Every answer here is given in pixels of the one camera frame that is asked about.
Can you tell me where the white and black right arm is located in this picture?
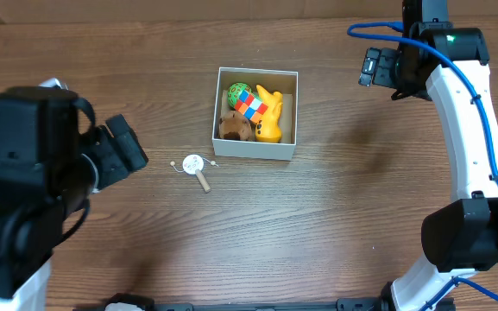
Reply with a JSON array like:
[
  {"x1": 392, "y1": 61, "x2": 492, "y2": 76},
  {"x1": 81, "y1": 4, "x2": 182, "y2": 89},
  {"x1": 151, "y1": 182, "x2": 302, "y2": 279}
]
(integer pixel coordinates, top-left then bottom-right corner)
[{"x1": 360, "y1": 23, "x2": 498, "y2": 310}]

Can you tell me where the yellow rubber giraffe toy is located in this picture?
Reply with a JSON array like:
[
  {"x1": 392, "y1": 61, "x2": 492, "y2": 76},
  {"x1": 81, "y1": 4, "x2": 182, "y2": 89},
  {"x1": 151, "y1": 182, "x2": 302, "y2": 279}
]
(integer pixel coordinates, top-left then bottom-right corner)
[{"x1": 255, "y1": 85, "x2": 283, "y2": 143}]

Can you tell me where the white pellet drum toy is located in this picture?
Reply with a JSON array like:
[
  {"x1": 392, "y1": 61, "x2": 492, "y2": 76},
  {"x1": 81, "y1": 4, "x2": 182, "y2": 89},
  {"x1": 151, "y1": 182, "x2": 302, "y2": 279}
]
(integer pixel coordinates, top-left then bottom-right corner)
[{"x1": 169, "y1": 154, "x2": 219, "y2": 194}]

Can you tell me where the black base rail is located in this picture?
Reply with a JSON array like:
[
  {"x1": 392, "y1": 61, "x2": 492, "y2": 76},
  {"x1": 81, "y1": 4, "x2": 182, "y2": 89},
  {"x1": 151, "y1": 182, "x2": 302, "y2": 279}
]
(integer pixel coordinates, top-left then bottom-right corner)
[{"x1": 73, "y1": 294, "x2": 394, "y2": 311}]

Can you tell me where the brown capybara plush toy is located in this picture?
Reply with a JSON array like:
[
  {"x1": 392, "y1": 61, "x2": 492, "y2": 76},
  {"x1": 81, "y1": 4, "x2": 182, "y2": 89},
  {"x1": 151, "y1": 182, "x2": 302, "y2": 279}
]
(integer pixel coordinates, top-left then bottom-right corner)
[{"x1": 218, "y1": 111, "x2": 252, "y2": 141}]

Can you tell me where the colourful two-by-two puzzle cube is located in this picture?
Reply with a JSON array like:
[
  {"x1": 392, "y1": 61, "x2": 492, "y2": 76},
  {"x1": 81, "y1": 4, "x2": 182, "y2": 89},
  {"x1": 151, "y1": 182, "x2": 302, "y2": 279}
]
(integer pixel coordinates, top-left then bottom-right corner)
[{"x1": 234, "y1": 90, "x2": 268, "y2": 124}]

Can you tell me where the white open cardboard box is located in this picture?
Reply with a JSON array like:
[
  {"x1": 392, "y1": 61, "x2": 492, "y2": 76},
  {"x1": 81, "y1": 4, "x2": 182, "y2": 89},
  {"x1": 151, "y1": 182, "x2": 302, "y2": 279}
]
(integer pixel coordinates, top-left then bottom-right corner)
[{"x1": 212, "y1": 67, "x2": 299, "y2": 161}]

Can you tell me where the green patterned egg toy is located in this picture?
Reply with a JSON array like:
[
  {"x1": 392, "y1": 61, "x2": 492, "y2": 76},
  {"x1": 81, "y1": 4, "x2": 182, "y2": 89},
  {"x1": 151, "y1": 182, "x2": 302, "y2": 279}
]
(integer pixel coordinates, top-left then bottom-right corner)
[{"x1": 227, "y1": 82, "x2": 252, "y2": 109}]

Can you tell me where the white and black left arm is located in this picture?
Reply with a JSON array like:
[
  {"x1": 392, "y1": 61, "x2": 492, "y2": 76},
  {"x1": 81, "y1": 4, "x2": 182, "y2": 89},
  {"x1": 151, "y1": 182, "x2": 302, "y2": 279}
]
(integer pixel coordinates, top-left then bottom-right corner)
[{"x1": 0, "y1": 114, "x2": 148, "y2": 310}]

